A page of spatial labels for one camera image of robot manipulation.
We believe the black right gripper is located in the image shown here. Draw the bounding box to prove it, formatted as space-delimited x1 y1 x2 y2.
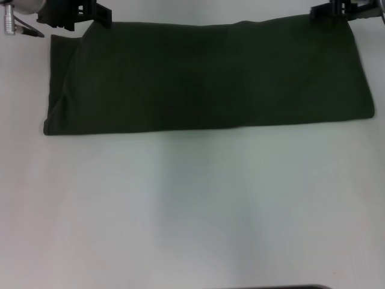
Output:
309 0 385 22

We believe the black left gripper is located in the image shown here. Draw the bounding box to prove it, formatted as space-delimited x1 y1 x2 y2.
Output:
35 0 113 32

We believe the dark green FREE! t-shirt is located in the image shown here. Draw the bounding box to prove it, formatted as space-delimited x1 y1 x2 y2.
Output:
42 19 376 137

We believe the silver left wrist post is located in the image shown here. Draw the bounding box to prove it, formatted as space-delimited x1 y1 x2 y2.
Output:
2 3 16 37

